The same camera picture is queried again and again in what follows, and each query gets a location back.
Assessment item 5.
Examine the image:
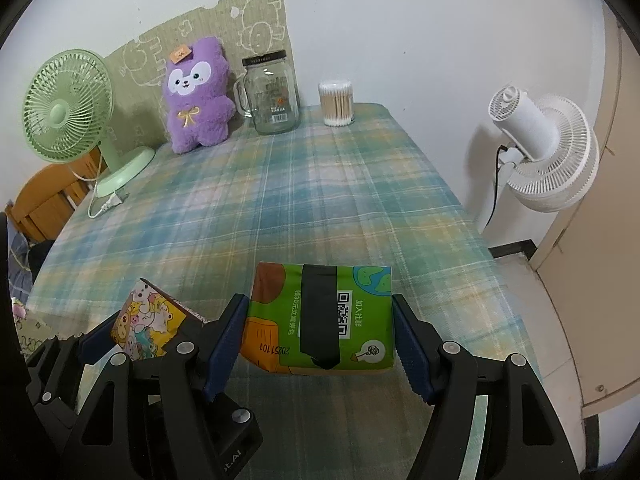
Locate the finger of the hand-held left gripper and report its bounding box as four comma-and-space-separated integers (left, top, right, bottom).
25, 312, 123, 428
212, 395, 264, 480

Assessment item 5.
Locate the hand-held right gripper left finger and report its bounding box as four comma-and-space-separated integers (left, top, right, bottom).
62, 294, 249, 480

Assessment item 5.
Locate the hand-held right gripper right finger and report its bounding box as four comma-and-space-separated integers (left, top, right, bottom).
392, 294, 581, 480

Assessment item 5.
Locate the cartoon print tissue pack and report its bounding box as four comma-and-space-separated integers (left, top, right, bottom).
110, 278, 211, 362

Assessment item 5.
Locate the green tissue pack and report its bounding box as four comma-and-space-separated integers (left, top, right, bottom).
240, 261, 396, 375

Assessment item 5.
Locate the yellow cartoon print cloth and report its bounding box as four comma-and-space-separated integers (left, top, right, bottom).
12, 300, 61, 361

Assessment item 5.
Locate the blue checked cloth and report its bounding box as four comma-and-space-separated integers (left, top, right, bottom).
7, 230, 38, 306

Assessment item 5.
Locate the wooden chair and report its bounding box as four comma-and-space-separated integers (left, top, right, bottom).
5, 150, 103, 243

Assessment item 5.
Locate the plaid tablecloth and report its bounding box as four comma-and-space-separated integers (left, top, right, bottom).
25, 102, 543, 480

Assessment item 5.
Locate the beige door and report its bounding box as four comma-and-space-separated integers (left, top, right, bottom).
530, 5, 640, 418

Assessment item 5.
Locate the green desk fan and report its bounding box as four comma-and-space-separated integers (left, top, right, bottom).
22, 49, 157, 198

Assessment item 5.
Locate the purple plush toy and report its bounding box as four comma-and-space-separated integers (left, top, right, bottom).
164, 36, 236, 155

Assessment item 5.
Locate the white standing fan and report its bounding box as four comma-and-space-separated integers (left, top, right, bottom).
487, 85, 600, 212

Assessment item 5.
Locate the glass jar with black lid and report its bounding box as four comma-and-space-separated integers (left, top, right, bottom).
234, 50, 301, 135

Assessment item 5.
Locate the cotton swab container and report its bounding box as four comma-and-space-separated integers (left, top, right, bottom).
318, 80, 356, 127

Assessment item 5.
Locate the green patterned board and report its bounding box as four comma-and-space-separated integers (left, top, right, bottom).
102, 0, 296, 146

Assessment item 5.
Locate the white fan power cord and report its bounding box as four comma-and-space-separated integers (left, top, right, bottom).
70, 157, 130, 219

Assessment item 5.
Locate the black fan cable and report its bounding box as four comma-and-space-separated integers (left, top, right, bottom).
479, 144, 508, 233

